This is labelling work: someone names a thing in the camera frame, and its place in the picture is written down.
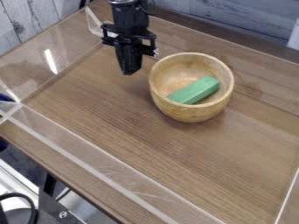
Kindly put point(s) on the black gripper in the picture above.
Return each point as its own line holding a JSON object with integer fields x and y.
{"x": 131, "y": 21}

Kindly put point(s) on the light wooden bowl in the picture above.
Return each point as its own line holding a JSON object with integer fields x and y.
{"x": 178, "y": 70}

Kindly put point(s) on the green rectangular block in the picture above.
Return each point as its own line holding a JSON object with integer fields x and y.
{"x": 195, "y": 91}

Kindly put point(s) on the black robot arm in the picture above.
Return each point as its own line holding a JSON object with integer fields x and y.
{"x": 129, "y": 34}

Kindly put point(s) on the black table leg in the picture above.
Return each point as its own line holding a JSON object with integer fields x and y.
{"x": 50, "y": 185}

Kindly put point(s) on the clear acrylic enclosure wall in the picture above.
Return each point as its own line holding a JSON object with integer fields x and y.
{"x": 86, "y": 123}

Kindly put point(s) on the black metal bracket with screw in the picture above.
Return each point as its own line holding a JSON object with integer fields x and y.
{"x": 52, "y": 212}

